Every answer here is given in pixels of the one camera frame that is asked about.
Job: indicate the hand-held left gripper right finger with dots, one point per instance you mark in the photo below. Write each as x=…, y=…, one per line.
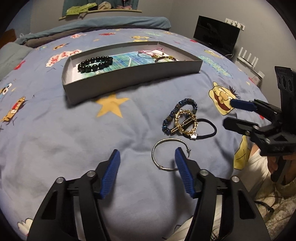
x=185, y=173

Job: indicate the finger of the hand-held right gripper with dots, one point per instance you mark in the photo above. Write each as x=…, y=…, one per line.
x=241, y=104
x=235, y=124

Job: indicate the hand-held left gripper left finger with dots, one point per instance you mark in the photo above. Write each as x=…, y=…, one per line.
x=109, y=176

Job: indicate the silver bangle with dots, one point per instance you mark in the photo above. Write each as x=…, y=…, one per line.
x=159, y=167

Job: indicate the grey cardboard box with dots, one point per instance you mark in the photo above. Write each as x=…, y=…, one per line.
x=129, y=83

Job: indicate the person's right hand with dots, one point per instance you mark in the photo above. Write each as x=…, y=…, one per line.
x=291, y=169

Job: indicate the white router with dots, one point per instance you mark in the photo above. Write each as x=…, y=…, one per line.
x=253, y=69

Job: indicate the white garment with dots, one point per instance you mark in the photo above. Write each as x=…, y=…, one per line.
x=254, y=171

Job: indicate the black monitor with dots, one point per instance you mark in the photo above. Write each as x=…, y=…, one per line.
x=215, y=32

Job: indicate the printed paper sheet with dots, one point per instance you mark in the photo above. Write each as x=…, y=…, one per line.
x=120, y=62

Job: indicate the teal blanket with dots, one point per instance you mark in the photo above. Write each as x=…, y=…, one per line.
x=104, y=23

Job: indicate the pink cloth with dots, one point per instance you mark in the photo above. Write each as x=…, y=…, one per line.
x=123, y=7

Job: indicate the grey-blue pillow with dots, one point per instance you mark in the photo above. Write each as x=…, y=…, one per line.
x=11, y=58

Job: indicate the window sill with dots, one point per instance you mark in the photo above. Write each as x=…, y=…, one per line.
x=115, y=12

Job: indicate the beige cloth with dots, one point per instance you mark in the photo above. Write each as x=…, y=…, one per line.
x=104, y=5

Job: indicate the green cloth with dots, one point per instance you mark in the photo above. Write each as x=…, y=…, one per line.
x=78, y=9

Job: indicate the wooden headboard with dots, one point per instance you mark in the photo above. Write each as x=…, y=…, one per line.
x=10, y=36

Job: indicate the teal curtain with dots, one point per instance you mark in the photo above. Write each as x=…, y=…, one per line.
x=71, y=3

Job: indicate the white wall hook rack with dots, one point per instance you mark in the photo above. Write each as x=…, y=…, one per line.
x=234, y=23

